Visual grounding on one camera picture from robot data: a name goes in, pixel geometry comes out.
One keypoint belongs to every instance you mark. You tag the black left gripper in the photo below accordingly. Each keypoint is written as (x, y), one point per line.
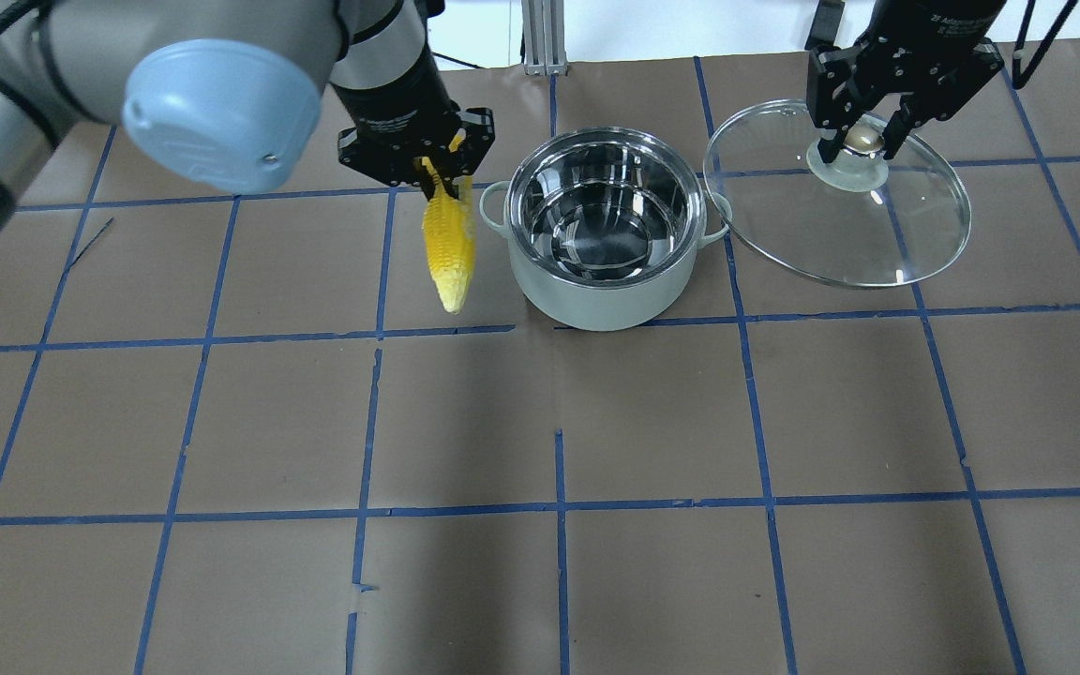
(389, 97)

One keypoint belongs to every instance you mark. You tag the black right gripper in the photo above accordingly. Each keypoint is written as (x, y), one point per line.
(924, 30)

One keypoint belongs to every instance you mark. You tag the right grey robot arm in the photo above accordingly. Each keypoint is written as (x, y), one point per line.
(934, 55)

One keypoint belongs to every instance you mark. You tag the aluminium frame post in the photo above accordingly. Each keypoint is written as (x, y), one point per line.
(543, 38)

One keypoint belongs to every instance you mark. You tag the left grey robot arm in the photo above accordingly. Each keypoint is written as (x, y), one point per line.
(228, 93)

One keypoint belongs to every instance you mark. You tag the yellow corn cob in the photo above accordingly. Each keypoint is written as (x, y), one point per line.
(450, 245)

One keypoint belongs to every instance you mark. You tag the pale green cooking pot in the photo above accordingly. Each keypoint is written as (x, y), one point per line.
(603, 226)

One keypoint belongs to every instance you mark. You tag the glass pot lid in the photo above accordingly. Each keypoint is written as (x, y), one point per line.
(860, 221)

